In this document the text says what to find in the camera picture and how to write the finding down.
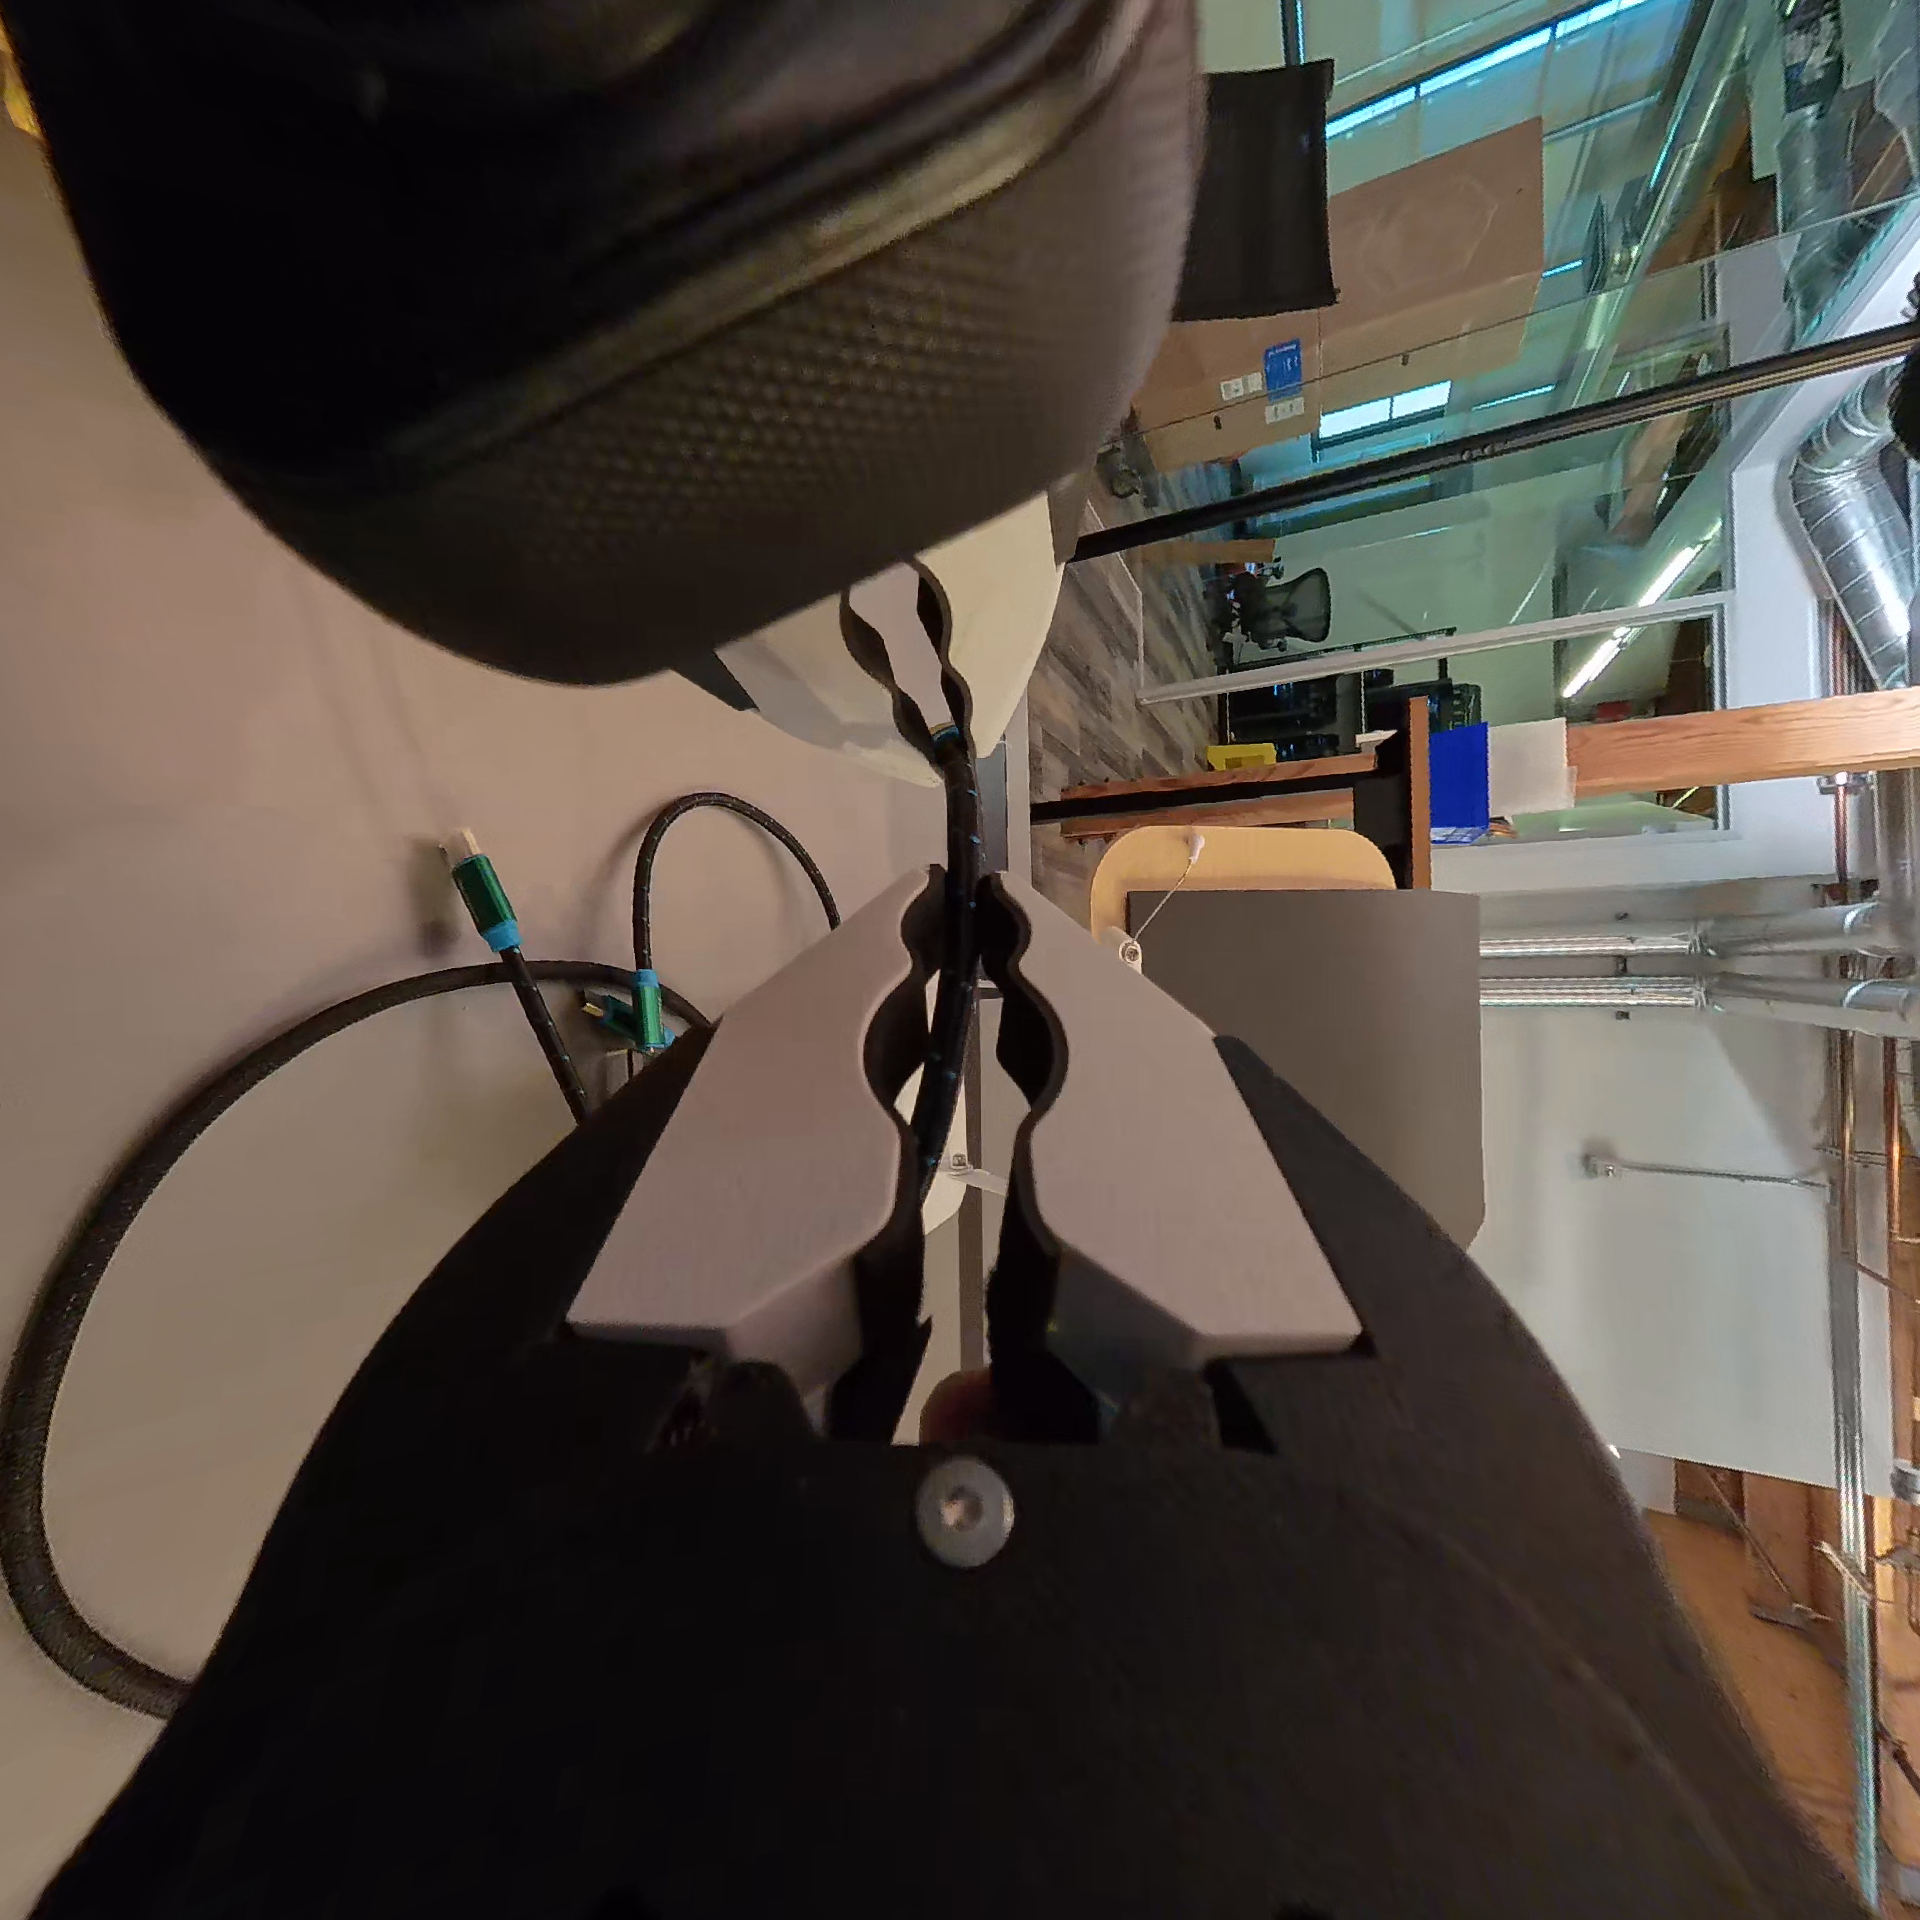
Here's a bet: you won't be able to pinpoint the cardboard box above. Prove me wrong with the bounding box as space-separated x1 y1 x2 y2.
1132 117 1549 468

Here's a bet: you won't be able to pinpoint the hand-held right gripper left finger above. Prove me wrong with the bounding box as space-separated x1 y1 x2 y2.
570 868 952 1447

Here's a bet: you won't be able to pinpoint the silver ventilation ducts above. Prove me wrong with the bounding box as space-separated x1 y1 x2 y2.
1475 354 1920 1038

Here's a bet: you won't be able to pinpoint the black Fosmon HDMI switch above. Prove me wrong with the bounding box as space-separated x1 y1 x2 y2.
0 960 716 1716

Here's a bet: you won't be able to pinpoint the braided green-plug hdmi cable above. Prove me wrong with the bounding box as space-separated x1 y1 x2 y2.
582 793 846 1059
437 719 996 1188

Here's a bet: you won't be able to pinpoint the black fuzzy boom microphone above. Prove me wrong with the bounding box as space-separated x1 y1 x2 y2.
1071 276 1920 564

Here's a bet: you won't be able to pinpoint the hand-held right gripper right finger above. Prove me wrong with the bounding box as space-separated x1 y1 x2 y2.
982 876 1369 1447

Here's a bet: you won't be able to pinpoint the wooden ceiling beam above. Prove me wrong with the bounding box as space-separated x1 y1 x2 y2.
1561 692 1920 798

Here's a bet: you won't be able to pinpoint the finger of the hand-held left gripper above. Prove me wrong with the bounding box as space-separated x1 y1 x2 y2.
911 492 1071 755
718 588 942 783

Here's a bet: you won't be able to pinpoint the white foam block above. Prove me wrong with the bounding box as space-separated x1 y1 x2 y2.
1488 719 1579 802

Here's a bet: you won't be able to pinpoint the wood-edged black-leg table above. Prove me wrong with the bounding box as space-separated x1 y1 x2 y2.
1032 696 1433 890

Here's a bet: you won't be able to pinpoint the blue storage bin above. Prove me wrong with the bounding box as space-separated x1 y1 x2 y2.
1426 721 1497 834

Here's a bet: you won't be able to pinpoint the black mesh office chair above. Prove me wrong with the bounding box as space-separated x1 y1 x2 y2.
1223 569 1335 654

